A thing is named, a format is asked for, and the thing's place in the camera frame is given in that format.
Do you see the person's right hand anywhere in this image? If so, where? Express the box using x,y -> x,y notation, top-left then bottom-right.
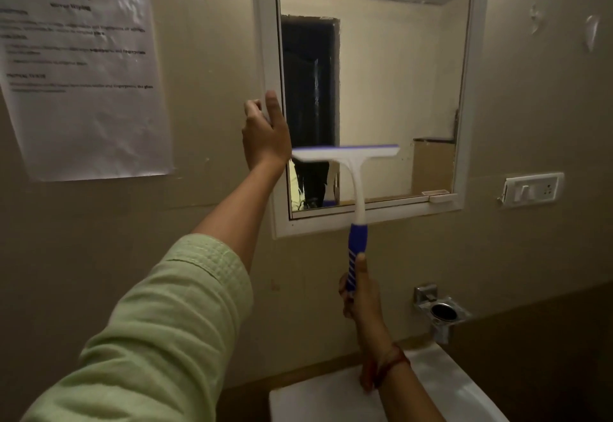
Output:
338,252 -> 391,349

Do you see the person's left hand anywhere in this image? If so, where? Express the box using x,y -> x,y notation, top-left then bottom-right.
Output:
241,90 -> 293,174

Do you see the white and blue squeegee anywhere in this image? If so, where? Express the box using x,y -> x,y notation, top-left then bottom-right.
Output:
291,144 -> 400,293

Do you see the white framed wall mirror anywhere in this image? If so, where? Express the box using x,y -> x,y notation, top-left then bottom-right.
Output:
250,0 -> 493,239

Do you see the person's left forearm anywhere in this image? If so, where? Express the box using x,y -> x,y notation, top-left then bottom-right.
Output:
192,160 -> 288,274

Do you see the person's right forearm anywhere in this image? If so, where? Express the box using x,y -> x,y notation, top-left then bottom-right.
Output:
359,338 -> 447,422

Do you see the red thread wrist band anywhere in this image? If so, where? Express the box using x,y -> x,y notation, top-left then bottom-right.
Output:
368,344 -> 412,390

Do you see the white ceramic sink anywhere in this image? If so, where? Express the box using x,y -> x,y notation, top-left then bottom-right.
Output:
268,342 -> 511,422

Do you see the printed paper sheet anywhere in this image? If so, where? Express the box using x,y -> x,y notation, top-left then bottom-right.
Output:
0,0 -> 175,183

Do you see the light green shirt sleeve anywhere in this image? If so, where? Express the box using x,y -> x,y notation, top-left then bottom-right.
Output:
21,234 -> 254,422

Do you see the chrome wall tumbler holder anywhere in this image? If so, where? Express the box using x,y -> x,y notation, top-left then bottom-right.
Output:
414,284 -> 473,346

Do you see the white switch socket plate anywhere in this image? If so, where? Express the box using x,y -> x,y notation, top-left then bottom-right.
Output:
497,172 -> 566,210

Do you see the clear adhesive wall hook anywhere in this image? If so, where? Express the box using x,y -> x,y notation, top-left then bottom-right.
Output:
529,2 -> 547,35
584,14 -> 602,53

